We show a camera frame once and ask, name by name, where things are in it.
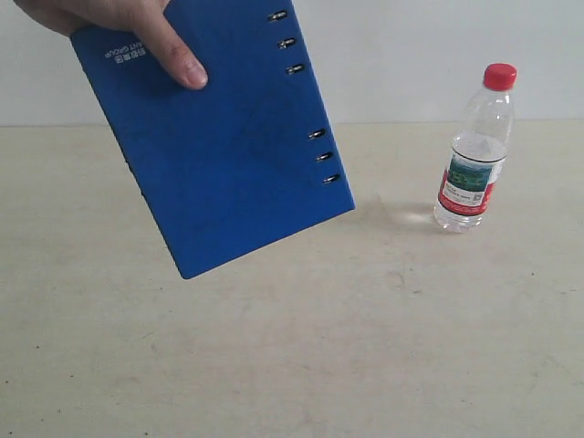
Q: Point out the person's open hand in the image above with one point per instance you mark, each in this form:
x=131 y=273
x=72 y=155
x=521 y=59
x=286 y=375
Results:
x=144 y=18

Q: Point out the blue ring-bound notebook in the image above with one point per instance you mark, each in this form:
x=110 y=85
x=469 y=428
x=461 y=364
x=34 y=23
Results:
x=246 y=161

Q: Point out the clear plastic water bottle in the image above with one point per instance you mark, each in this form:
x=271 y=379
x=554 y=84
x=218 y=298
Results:
x=478 y=152

